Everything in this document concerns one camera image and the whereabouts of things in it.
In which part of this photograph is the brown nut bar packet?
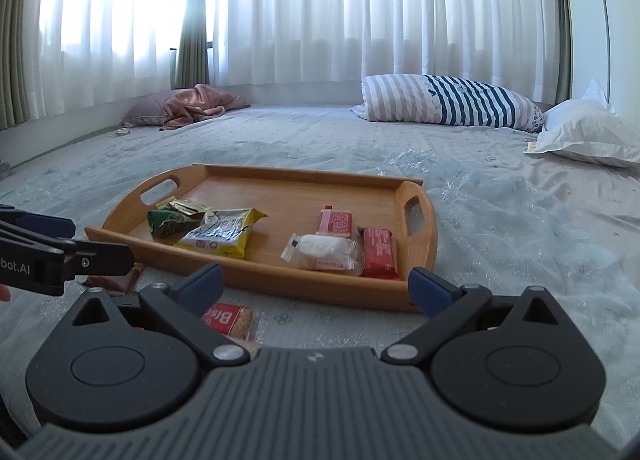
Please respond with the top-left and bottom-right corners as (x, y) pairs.
(81, 263), (144, 295)

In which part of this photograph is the red Biscoff biscuit packet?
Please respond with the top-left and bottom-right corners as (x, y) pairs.
(201, 303), (253, 341)

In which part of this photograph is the red chocolate bar packet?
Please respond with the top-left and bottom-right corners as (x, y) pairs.
(358, 227), (400, 280)

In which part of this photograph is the yellow snack packet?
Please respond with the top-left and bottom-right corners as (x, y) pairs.
(175, 208), (267, 260)

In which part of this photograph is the green snack packet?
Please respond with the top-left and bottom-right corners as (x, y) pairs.
(146, 210), (204, 238)

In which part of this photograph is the gold snack packet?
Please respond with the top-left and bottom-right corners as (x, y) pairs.
(155, 197), (210, 220)

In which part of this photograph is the white cake clear packet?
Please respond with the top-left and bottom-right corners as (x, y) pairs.
(280, 234), (362, 276)

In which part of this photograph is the red square wafer packet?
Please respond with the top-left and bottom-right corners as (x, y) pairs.
(316, 206), (352, 238)

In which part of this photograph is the person's left hand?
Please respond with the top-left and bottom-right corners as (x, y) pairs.
(0, 284), (11, 302)

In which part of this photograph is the light blue bedspread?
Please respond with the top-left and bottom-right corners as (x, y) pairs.
(1, 107), (639, 446)

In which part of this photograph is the wooden serving tray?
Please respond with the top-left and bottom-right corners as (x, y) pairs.
(85, 164), (438, 312)

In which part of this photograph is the purple pillow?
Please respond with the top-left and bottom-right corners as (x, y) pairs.
(124, 90), (177, 128)

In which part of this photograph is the pink crumpled cloth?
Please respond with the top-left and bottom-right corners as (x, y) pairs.
(162, 84), (250, 131)

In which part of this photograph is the striped pillow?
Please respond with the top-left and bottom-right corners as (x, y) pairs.
(352, 74), (544, 133)

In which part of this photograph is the green drape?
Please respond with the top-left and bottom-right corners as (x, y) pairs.
(175, 0), (209, 88)

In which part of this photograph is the white sheer curtain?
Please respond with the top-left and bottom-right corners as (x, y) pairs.
(23, 0), (562, 118)

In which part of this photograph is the white pillow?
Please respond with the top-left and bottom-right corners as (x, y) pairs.
(524, 79), (639, 168)

